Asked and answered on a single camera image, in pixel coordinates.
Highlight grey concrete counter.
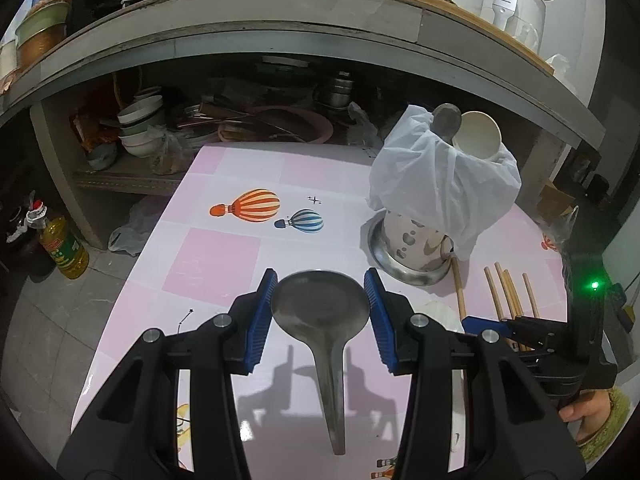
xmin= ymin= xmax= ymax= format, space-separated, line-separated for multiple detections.
xmin=0 ymin=0 xmax=608 ymax=261

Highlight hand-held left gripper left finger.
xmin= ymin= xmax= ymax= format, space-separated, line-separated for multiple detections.
xmin=57 ymin=267 xmax=279 ymax=480

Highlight cardboard box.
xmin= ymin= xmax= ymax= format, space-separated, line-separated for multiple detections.
xmin=537 ymin=180 xmax=576 ymax=226

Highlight clear plastic bag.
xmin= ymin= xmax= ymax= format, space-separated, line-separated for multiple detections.
xmin=545 ymin=54 xmax=573 ymax=81

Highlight stack of ceramic bowls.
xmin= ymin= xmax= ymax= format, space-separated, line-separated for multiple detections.
xmin=117 ymin=95 xmax=166 ymax=158

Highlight stack of steel pots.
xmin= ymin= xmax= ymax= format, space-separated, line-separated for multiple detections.
xmin=312 ymin=72 xmax=357 ymax=111

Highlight white jar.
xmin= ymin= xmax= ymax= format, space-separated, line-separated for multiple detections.
xmin=0 ymin=40 xmax=18 ymax=78

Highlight black bin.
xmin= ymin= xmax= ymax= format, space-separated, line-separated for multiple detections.
xmin=587 ymin=175 xmax=610 ymax=206

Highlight white air fryer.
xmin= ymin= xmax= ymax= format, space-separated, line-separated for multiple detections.
xmin=481 ymin=0 xmax=547 ymax=53

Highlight person's right hand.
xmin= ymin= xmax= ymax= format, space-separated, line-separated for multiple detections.
xmin=557 ymin=389 xmax=613 ymax=443

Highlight brown ceramic pot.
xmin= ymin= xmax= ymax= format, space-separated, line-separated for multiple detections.
xmin=17 ymin=27 xmax=68 ymax=73

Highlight metal spoon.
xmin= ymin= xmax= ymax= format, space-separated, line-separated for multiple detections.
xmin=431 ymin=103 xmax=463 ymax=146
xmin=270 ymin=269 xmax=372 ymax=456

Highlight orange packets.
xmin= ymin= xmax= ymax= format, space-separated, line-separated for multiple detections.
xmin=70 ymin=85 xmax=121 ymax=153

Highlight clear bag of food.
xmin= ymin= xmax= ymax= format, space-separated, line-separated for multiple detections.
xmin=150 ymin=127 xmax=193 ymax=176

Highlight steel dish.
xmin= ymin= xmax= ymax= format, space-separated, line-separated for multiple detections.
xmin=367 ymin=207 xmax=453 ymax=287

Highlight woven basket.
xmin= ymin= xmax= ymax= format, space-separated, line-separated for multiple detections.
xmin=27 ymin=0 xmax=72 ymax=16

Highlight patterned ceramic utensil cup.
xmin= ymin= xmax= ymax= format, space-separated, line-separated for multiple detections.
xmin=382 ymin=210 xmax=456 ymax=273

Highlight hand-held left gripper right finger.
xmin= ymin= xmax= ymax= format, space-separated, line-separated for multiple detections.
xmin=363 ymin=267 xmax=586 ymax=480

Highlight white ceramic spoon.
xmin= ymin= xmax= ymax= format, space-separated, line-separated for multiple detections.
xmin=451 ymin=111 xmax=502 ymax=161
xmin=414 ymin=300 xmax=466 ymax=456

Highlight teal bowl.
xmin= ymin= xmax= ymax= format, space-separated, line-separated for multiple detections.
xmin=85 ymin=142 xmax=118 ymax=171

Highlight dark bottle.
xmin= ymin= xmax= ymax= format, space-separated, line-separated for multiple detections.
xmin=5 ymin=205 xmax=56 ymax=278

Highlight person's right forearm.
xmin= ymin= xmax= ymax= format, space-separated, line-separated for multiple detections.
xmin=575 ymin=387 xmax=632 ymax=463

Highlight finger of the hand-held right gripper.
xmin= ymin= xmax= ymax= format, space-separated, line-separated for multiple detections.
xmin=461 ymin=315 xmax=568 ymax=353

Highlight cooking oil bottle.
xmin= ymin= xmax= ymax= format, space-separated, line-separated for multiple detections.
xmin=26 ymin=200 xmax=91 ymax=281

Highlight pink basin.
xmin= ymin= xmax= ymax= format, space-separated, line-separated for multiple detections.
xmin=219 ymin=106 xmax=334 ymax=147

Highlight white plastic bag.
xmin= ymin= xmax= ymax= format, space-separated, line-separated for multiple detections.
xmin=108 ymin=197 xmax=166 ymax=258

